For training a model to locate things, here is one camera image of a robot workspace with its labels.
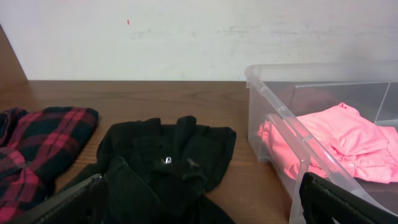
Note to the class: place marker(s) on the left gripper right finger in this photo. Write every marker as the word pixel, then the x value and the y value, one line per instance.
pixel 326 203

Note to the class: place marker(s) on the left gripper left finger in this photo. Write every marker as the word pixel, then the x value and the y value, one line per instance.
pixel 85 202

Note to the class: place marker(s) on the pink shirt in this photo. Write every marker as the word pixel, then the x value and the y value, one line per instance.
pixel 367 151

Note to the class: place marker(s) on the black crumpled garment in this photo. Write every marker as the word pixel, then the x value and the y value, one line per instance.
pixel 160 173

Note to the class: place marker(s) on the red navy plaid shirt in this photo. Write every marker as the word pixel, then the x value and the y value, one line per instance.
pixel 36 148

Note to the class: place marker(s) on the clear plastic storage bin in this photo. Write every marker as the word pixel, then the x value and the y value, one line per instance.
pixel 280 94

